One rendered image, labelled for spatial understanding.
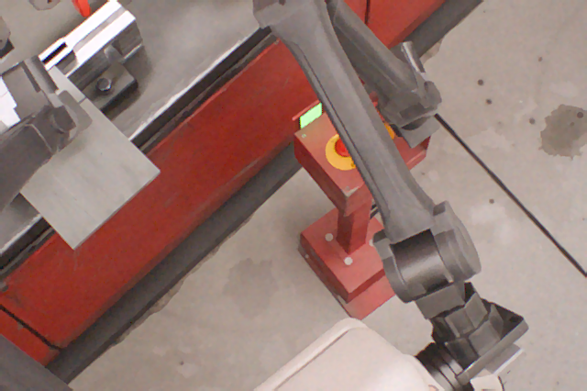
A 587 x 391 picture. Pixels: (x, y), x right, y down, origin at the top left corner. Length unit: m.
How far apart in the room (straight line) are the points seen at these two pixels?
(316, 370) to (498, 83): 1.75
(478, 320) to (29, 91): 0.67
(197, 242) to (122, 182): 0.97
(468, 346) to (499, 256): 1.34
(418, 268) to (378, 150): 0.15
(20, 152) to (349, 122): 0.40
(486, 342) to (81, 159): 0.71
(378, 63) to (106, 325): 1.31
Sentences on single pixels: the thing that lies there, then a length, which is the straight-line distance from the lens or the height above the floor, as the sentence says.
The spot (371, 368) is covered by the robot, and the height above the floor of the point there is 1.37.
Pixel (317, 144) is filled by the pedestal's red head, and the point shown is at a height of 0.78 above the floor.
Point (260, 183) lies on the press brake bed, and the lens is 2.52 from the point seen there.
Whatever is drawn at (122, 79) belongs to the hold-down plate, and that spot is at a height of 0.91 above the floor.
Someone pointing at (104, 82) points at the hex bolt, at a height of 0.92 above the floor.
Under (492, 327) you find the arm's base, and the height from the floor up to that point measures 1.23.
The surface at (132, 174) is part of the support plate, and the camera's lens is 1.53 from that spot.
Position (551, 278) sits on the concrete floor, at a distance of 2.56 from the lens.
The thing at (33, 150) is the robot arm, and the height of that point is 1.30.
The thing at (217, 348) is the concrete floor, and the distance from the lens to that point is 2.46.
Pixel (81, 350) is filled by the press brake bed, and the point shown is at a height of 0.05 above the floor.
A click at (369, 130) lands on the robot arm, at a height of 1.36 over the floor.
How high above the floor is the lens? 2.40
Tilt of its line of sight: 70 degrees down
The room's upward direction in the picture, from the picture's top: 4 degrees counter-clockwise
